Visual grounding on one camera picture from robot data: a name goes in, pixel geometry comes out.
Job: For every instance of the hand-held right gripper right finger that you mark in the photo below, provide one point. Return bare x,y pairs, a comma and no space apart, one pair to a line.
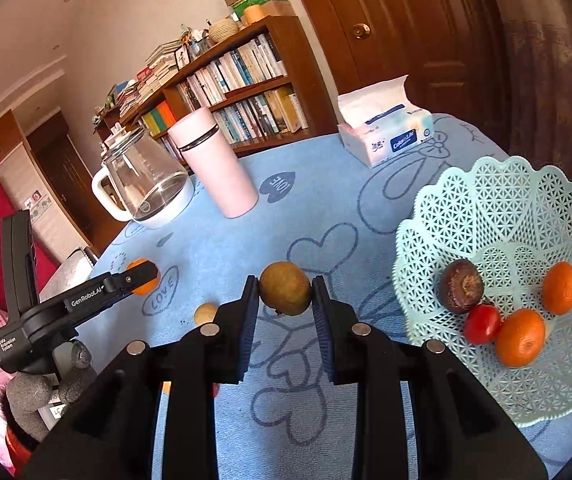
323,330

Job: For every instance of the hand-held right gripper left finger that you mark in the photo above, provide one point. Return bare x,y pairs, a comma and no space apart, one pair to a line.
248,330

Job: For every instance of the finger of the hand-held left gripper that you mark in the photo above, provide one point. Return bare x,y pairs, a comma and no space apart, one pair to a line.
133,276

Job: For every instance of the brown longan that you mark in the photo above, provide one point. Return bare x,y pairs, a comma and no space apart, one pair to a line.
204,314
285,287

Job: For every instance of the dark brown water chestnut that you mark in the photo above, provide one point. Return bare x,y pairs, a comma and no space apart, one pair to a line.
458,285

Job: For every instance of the red cherry tomato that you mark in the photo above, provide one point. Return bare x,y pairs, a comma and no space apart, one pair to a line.
482,324

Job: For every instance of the light green lattice basket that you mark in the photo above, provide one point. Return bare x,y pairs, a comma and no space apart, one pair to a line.
491,210

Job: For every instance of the oval orange mandarin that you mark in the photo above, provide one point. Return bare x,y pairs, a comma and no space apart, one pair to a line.
561,287

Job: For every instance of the person's left hand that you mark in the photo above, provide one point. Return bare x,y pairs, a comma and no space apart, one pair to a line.
28,395

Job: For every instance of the white padded object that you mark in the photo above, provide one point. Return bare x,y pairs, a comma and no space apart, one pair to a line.
70,272

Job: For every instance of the blue printed tablecloth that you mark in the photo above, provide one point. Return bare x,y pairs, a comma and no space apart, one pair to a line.
316,200

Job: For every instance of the pink thermos bottle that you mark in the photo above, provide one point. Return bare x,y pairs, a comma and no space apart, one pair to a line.
220,175

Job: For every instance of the white tissue pack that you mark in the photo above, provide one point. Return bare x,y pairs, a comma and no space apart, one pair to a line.
391,145

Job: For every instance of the pile of books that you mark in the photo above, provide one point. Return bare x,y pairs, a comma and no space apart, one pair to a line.
160,57

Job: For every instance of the rows of shelved books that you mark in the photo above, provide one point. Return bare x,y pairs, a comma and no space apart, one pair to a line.
246,60

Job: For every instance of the woven pot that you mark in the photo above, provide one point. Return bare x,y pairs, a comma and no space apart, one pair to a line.
223,30

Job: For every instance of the wooden bookshelf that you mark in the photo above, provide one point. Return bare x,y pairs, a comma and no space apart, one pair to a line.
291,45

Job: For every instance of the yellow roll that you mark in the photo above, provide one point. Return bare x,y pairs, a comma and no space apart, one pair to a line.
255,14

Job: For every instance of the brass door knob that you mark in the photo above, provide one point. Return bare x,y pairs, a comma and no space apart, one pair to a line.
361,30

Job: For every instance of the green box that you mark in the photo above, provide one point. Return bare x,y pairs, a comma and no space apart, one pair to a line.
261,0

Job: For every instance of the brown wooden door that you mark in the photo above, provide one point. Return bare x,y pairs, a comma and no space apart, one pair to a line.
416,35

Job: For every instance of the patterned curtain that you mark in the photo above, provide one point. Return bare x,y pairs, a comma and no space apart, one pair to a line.
556,85

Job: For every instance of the wall poster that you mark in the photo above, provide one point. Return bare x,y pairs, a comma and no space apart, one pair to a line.
38,203

